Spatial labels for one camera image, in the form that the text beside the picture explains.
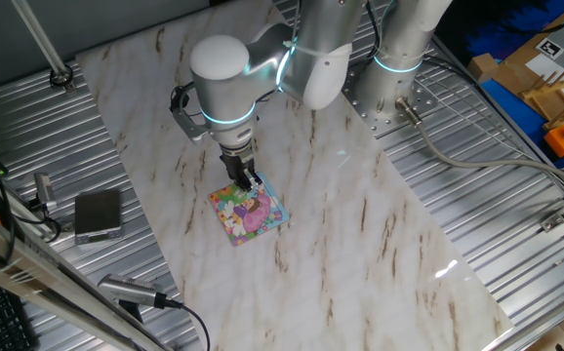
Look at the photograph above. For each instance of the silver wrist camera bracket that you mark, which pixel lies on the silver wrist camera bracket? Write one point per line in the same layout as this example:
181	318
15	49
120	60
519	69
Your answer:
188	128

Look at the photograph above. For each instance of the wooden block rack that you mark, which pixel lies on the wooden block rack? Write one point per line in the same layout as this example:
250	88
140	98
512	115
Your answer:
516	70

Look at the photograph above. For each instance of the small cardboard box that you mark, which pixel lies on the small cardboard box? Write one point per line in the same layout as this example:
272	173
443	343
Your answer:
482	68

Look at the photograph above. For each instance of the black white marker tag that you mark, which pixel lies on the black white marker tag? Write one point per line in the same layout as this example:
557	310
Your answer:
549	49

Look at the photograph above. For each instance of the small silver camera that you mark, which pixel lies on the small silver camera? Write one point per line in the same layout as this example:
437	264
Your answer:
44	187

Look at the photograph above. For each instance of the dark blue cloth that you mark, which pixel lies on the dark blue cloth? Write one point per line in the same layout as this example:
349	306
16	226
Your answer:
506	29

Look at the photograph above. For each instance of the silver digital scale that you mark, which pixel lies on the silver digital scale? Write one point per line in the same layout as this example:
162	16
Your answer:
97	212

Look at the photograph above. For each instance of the blue mat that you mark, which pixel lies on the blue mat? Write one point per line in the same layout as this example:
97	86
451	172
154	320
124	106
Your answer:
516	109

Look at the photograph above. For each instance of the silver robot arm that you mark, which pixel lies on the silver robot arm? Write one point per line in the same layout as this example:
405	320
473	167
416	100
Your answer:
218	58

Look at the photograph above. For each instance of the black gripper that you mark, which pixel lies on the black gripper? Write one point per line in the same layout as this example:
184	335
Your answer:
237	167

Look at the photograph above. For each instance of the ribbed silver camera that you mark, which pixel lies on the ribbed silver camera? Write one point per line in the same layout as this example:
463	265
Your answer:
128	290

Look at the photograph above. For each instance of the black camera stand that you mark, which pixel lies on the black camera stand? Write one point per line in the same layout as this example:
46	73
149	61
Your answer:
131	311

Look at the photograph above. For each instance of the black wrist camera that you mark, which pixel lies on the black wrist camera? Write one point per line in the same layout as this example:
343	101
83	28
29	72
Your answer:
179	99

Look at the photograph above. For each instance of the colourful fairy puzzle board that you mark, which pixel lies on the colourful fairy puzzle board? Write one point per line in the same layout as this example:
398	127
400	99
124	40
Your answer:
257	219

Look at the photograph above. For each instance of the silver camera pole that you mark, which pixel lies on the silver camera pole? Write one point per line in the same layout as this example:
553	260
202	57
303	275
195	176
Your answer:
39	34

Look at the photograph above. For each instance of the aluminium frame bar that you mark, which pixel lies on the aluminium frame bar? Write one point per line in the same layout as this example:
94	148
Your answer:
43	278

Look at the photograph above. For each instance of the silver perforated base plate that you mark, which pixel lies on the silver perforated base plate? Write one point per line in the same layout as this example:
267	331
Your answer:
367	117

